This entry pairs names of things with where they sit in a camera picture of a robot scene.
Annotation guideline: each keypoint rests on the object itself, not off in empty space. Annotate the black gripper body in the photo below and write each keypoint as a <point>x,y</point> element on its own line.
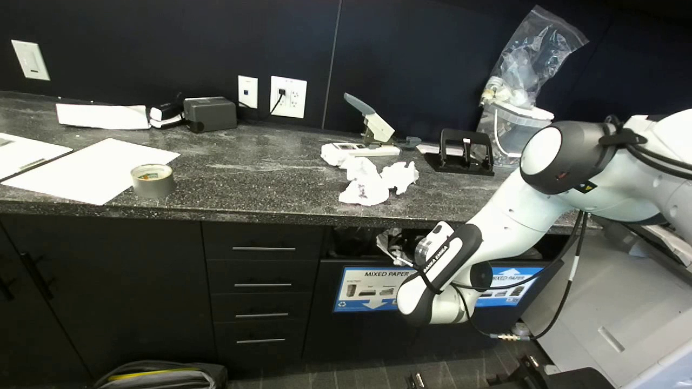
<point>413,253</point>

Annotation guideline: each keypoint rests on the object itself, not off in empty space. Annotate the white tissue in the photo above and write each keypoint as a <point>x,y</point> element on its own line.
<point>401,176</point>
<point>357,152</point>
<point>364,187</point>
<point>389,246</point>

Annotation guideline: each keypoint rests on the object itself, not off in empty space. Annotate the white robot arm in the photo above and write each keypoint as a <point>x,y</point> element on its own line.
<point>519,216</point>

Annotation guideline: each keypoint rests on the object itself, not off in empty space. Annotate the black bin liner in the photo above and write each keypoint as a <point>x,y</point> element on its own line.
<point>353,246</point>

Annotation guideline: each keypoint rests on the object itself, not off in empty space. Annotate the black recycling bin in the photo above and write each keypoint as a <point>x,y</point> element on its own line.
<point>360,332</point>

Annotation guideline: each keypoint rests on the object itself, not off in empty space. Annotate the mixed paper sign down arrow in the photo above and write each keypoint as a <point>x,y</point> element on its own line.
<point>367,290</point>

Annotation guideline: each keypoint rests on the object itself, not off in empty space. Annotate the mixed paper sign up arrow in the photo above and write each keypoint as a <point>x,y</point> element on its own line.
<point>519,281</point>

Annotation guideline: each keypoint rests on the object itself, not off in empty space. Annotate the flattened white tissue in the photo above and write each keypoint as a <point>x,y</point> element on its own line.
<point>357,152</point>

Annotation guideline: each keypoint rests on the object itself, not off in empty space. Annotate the small black floor item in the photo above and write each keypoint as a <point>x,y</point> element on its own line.
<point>415,378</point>

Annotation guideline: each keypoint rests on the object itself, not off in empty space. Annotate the black floor equipment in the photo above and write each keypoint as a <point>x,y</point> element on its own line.
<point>547,375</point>

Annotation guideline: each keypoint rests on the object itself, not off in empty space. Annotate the black drawer front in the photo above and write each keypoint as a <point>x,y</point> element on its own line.
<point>218,274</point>
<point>216,239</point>
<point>228,354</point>
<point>223,303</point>

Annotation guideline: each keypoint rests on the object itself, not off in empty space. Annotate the white outlet plate with plug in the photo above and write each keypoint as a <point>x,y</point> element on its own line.
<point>288,99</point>

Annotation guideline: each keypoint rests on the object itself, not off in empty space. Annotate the grey white office printer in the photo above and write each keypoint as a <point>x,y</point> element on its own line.
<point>618,303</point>

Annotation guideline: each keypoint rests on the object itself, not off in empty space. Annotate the clear plastic bag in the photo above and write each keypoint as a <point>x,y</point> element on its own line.
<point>536,56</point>

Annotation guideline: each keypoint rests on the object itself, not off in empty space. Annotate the black box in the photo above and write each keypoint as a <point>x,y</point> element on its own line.
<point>209,114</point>

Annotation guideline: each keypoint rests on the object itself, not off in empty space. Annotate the black backpack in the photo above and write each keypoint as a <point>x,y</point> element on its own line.
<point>163,375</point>

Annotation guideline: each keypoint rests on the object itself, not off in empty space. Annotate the small black white device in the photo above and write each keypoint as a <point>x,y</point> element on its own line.
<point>165,116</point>

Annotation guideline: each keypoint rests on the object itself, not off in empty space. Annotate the black cabinet door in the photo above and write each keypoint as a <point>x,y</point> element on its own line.
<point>130,288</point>
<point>21,347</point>

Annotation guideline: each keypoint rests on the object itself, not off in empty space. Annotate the white paper sheet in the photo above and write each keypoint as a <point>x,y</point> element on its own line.
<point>89,172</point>
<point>28,152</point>

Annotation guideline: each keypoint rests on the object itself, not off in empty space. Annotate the folded white paper stack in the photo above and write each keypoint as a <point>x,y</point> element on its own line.
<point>99,117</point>

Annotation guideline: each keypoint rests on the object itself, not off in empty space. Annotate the white wall plate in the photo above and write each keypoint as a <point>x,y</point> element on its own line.
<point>247,91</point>

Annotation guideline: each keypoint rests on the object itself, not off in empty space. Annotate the white light switch plate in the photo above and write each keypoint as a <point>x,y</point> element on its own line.
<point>31,59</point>

